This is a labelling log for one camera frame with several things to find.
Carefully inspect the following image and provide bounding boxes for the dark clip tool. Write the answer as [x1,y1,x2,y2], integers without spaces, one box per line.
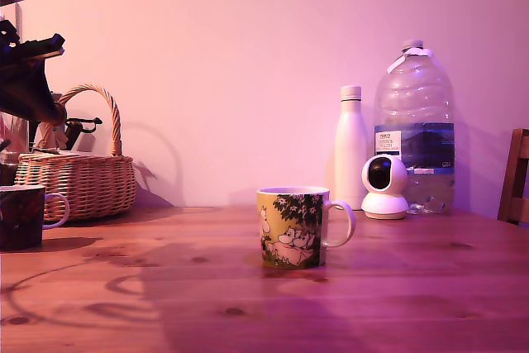
[64,117,103,151]

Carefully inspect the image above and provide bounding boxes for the glass jar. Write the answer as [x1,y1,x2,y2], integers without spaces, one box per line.
[0,112,32,187]

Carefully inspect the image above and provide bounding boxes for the dark patterned mug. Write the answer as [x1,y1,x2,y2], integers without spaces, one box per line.
[0,184,70,252]

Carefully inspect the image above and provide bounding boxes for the yellow cartoon print mug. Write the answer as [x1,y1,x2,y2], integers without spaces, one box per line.
[255,186,356,270]

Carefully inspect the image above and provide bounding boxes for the white metal bottle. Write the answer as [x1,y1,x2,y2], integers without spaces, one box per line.
[333,85,370,211]

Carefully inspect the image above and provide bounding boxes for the large clear water bottle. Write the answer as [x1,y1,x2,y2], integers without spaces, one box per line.
[374,39,456,216]

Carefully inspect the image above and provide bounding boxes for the wooden chair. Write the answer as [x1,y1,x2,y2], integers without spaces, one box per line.
[497,128,529,226]

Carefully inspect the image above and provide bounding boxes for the wicker basket with handle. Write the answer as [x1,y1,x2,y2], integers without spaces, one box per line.
[14,83,137,222]

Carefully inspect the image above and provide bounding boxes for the small white round camera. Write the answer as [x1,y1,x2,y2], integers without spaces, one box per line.
[360,154,411,221]

